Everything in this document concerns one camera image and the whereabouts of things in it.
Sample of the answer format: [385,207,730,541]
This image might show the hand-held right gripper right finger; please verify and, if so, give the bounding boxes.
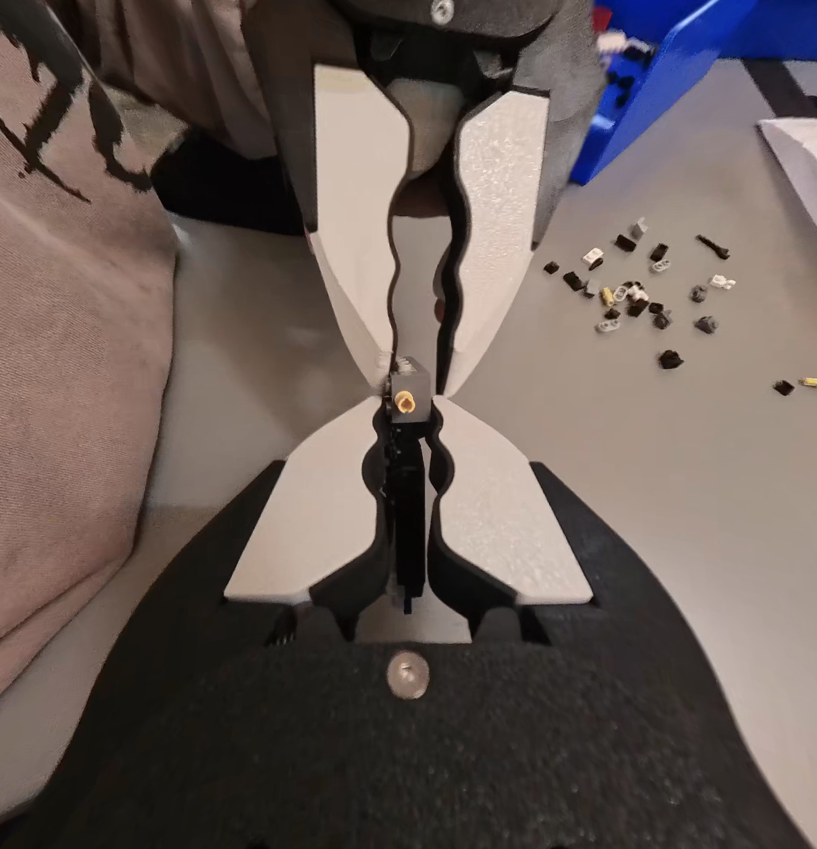
[426,397,595,638]

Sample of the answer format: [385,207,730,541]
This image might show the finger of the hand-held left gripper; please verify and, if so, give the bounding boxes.
[311,63,416,390]
[435,88,552,397]

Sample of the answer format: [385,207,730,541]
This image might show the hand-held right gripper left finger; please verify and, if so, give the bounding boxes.
[222,397,391,606]

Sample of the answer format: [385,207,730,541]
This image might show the black brick chassis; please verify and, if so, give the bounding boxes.
[380,424,428,618]

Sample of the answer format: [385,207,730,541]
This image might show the grey axle brick assembly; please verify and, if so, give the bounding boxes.
[384,355,430,427]

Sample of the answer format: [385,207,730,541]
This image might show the person's left forearm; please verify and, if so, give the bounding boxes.
[50,0,280,160]

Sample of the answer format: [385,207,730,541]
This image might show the person's left hand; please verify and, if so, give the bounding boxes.
[394,174,456,220]

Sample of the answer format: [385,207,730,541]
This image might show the blue plastic bin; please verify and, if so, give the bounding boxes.
[569,0,817,188]

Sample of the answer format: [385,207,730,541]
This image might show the scattered small brick pieces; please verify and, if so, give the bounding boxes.
[543,215,739,372]

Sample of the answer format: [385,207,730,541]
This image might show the printed white paper bag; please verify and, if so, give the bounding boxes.
[756,118,817,248]

